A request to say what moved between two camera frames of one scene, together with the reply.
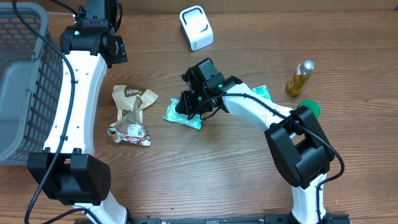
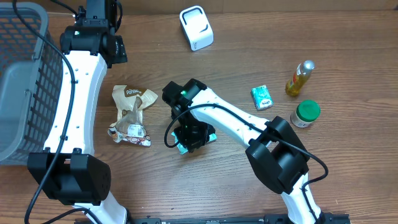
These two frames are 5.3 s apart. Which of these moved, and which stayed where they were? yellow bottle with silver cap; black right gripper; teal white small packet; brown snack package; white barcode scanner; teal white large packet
Moved: teal white large packet; black right gripper
Stayed: yellow bottle with silver cap; white barcode scanner; brown snack package; teal white small packet
